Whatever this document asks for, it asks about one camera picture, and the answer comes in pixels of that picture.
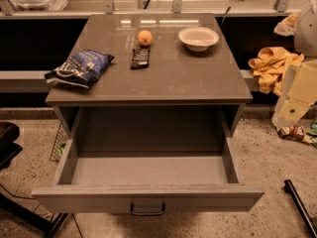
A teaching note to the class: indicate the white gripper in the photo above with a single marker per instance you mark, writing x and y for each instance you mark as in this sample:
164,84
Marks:
307,30

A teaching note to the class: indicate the blue chip bag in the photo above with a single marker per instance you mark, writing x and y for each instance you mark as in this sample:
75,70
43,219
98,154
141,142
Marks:
81,69

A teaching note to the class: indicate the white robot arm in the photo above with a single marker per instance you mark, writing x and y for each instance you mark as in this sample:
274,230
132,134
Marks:
305,36

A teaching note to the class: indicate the brown snack bag on floor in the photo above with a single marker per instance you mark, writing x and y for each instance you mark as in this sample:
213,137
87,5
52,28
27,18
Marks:
294,133

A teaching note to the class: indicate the green snack bag on floor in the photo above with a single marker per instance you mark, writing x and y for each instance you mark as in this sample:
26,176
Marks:
312,130

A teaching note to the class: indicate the grey cabinet with top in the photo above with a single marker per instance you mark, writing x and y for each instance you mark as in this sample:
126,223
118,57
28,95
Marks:
152,66

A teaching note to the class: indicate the open grey top drawer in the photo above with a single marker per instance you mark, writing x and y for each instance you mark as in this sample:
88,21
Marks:
180,156

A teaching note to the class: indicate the yellow crumpled cloth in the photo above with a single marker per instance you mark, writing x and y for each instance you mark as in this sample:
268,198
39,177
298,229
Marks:
270,67

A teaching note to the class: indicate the black bar bottom right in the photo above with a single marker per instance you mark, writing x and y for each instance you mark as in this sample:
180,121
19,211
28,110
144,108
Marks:
310,222

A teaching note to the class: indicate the white paper bowl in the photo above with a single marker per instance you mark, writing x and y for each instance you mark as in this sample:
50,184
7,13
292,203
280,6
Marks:
198,39

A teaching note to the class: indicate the dark snack bar wrapper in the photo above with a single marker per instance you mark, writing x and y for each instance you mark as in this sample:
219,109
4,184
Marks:
140,59

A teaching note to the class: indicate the orange fruit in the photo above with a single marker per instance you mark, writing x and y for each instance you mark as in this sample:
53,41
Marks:
145,38

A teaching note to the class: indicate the black drawer handle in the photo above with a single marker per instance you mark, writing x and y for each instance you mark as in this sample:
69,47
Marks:
147,213

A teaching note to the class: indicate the wire mesh basket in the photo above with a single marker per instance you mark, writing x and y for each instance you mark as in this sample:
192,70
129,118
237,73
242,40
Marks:
58,144

